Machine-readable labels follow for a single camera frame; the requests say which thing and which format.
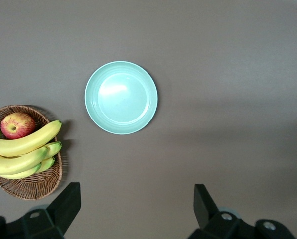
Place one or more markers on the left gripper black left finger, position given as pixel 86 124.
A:
pixel 63 209

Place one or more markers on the yellow banana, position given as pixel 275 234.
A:
pixel 54 149
pixel 14 164
pixel 26 145
pixel 26 173

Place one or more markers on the red yellow apple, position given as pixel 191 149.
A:
pixel 16 124

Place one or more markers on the brown table cloth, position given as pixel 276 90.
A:
pixel 213 74

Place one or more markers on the brown wicker basket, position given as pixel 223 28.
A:
pixel 34 185

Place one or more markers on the pale green round plate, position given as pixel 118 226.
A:
pixel 121 99

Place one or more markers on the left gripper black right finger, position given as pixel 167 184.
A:
pixel 205 211

